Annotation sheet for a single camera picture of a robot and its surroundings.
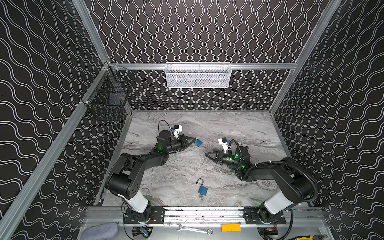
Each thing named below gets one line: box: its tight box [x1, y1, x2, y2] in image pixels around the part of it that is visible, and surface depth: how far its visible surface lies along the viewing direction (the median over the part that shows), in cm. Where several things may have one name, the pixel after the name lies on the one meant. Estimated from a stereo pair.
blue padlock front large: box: [196, 178, 209, 196], surface depth 85 cm
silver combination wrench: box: [176, 223, 213, 235], surface depth 72 cm
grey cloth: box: [80, 222, 119, 240], surface depth 70 cm
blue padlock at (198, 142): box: [194, 139, 203, 148], surface depth 87 cm
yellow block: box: [221, 223, 242, 232], surface depth 73 cm
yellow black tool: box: [286, 235, 328, 240], surface depth 70 cm
